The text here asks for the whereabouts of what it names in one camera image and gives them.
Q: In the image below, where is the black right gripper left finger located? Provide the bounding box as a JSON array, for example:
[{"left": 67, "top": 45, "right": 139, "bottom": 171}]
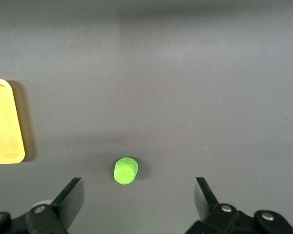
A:
[{"left": 25, "top": 177, "right": 84, "bottom": 234}]

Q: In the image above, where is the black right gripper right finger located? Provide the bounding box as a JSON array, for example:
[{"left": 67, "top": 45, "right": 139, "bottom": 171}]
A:
[{"left": 185, "top": 177, "right": 255, "bottom": 234}]

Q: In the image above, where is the green apple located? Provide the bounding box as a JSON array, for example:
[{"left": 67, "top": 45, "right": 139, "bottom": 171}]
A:
[{"left": 113, "top": 157, "right": 139, "bottom": 186}]

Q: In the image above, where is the yellow plastic tray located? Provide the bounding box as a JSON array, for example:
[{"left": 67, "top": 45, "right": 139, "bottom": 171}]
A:
[{"left": 0, "top": 78, "right": 25, "bottom": 165}]

